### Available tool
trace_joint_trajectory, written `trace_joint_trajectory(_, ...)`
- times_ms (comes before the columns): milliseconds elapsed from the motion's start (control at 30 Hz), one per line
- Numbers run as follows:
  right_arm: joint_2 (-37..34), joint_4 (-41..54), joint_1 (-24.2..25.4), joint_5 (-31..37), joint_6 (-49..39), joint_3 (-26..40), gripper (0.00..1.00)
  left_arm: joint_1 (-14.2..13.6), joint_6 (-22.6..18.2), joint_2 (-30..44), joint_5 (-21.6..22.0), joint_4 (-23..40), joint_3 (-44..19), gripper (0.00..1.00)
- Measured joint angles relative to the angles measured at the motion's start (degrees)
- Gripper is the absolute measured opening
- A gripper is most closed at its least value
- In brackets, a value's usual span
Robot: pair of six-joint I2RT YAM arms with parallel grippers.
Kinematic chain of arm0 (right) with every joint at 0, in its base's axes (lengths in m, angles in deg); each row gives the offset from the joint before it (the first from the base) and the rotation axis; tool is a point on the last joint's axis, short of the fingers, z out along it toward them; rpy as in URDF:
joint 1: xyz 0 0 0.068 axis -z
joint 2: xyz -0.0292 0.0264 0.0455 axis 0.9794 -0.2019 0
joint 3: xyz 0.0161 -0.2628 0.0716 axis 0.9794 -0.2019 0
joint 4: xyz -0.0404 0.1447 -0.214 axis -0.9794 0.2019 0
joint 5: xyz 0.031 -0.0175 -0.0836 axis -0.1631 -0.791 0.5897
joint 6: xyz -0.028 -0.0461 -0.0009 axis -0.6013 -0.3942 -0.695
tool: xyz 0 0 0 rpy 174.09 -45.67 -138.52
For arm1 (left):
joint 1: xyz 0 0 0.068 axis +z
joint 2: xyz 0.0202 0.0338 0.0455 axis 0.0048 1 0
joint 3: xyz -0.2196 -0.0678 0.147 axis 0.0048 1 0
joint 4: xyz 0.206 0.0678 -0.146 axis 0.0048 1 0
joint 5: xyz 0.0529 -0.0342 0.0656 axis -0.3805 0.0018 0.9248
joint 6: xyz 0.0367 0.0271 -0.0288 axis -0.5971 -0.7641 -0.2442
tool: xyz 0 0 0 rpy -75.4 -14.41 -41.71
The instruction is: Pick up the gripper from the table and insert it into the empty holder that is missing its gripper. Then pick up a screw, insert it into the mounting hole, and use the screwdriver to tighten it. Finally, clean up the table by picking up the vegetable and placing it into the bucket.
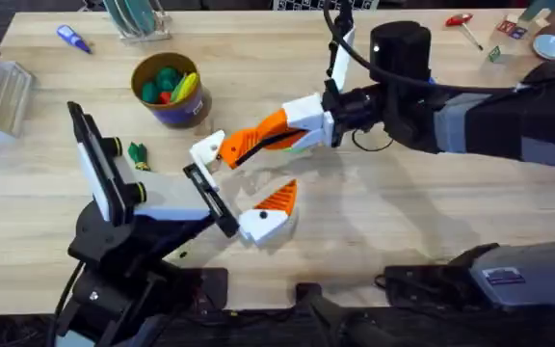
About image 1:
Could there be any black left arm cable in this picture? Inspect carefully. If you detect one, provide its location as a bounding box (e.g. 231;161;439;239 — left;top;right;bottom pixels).
44;259;87;347

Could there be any brown tub with toys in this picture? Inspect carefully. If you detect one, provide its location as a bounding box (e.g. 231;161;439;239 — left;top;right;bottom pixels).
130;51;212;129

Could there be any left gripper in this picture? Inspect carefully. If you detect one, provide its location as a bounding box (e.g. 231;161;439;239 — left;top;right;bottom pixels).
67;128;300;272

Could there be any clear plastic box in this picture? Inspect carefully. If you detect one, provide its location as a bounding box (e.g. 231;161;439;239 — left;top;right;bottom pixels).
0;60;36;147

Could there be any blue electric screwdriver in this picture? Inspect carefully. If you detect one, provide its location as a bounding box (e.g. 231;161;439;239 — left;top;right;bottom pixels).
55;23;93;55

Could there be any clear stand with green discs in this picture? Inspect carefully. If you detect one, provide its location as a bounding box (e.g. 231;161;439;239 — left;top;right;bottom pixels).
101;0;173;44

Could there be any right wrist upright plate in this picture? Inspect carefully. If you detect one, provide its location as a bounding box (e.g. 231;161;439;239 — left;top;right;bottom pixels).
330;26;357;93

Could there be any heap of toy blocks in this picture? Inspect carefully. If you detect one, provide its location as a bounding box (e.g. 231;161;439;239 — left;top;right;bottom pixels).
487;0;555;65

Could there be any small pale blue dish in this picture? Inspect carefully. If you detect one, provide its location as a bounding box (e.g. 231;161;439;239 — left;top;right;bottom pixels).
532;33;555;62

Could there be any orange ribbed wedge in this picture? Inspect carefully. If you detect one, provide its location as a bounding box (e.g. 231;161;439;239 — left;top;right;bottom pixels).
218;125;278;171

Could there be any left wrist upright plate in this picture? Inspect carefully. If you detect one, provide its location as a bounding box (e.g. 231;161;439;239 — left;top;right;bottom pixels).
66;100;135;227

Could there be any green toy vegetable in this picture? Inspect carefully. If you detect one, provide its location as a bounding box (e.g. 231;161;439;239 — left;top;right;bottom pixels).
127;141;152;173

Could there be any wrist upright plate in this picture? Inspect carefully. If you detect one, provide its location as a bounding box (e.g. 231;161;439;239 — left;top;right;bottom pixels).
330;26;357;93
66;100;135;227

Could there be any black rail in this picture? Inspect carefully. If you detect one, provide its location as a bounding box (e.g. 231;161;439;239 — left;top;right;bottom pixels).
0;307;555;347

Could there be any red-handled tool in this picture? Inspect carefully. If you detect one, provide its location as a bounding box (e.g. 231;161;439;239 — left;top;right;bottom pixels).
444;13;485;52

